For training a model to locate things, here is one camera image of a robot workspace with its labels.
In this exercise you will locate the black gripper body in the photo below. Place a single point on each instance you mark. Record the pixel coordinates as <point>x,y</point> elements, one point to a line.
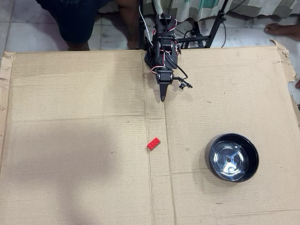
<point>164,78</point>

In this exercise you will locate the black metal stand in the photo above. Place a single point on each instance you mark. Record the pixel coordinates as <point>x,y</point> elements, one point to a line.
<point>216,23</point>

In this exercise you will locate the person leg in dark shorts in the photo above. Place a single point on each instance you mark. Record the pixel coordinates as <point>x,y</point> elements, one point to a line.
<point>75,21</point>

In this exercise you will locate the red lego block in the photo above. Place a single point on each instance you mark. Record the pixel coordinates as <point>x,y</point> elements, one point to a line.
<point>154,143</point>

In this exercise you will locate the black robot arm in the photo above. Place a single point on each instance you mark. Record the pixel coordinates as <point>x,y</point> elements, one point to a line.
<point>164,44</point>

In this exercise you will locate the green white patterned cloth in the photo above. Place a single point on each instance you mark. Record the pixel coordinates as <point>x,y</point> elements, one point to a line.
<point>211,8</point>

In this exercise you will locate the brown cardboard sheet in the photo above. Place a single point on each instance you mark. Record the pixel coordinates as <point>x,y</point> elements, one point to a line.
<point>70,140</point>

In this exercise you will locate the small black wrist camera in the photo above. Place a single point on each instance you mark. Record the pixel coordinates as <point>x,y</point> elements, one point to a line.
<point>183,84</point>

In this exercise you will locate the black round bowl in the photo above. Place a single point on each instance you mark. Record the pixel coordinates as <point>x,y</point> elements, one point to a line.
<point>234,157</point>

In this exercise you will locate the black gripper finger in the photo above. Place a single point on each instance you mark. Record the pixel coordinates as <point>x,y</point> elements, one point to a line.
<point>163,92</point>

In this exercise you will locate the bare person leg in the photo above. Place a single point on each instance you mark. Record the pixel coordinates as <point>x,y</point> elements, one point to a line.
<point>127,21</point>

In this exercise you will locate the bare foot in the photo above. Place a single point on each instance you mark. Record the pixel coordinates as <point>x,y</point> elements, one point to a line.
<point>298,84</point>
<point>281,30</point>

